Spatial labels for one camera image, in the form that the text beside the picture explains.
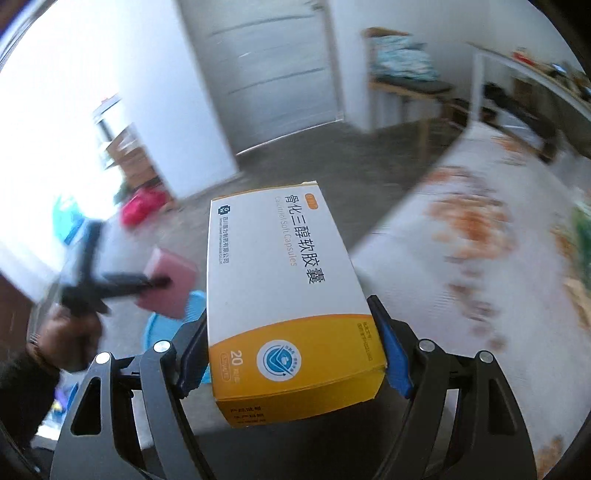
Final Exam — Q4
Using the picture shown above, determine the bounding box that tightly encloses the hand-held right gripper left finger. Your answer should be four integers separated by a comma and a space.
50, 310, 218, 480

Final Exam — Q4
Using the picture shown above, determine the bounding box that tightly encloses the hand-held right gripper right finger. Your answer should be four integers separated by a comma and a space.
367, 295, 539, 480

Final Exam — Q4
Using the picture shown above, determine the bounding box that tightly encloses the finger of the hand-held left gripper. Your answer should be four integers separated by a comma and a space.
99, 272, 171, 297

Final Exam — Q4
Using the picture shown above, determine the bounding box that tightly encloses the pink bubble-wrapped sponge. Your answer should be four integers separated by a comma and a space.
136, 247, 200, 320

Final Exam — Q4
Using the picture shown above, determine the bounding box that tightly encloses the blue plastic basket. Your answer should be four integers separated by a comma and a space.
142, 290, 213, 386

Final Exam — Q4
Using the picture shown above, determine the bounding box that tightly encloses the white and yellow medicine box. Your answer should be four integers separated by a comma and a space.
206, 181, 387, 429

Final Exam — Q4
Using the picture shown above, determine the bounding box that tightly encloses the person's left forearm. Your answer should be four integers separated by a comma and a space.
0, 348, 63, 444

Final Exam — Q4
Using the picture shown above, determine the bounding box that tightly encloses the person's left hand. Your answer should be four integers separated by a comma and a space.
34, 305, 105, 372

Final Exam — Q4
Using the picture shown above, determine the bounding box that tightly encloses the teal plastic bag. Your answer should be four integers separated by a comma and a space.
52, 196, 90, 245

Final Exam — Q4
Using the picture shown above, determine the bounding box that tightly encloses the red plastic bag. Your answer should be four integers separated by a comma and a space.
121, 187, 168, 227

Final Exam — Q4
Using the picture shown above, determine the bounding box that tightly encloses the floral tablecloth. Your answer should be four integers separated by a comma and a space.
348, 122, 591, 480

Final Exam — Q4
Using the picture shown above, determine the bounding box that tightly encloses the wooden shelf unit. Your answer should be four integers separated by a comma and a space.
92, 92, 176, 208

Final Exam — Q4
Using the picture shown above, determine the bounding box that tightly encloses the white door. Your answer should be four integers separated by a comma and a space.
178, 0, 342, 158

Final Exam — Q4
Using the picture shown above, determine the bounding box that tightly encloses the wooden chair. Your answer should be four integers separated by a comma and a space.
365, 28, 467, 146

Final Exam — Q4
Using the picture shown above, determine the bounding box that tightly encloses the black plastic bag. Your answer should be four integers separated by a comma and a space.
482, 83, 532, 121

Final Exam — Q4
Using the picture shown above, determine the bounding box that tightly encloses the white metal table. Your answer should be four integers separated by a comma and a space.
466, 41, 591, 139

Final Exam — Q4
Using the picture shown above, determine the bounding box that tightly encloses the floral cloth bundle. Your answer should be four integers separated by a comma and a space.
372, 36, 439, 77

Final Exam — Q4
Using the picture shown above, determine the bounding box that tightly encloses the wrist bracelet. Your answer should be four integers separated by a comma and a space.
27, 336, 52, 371

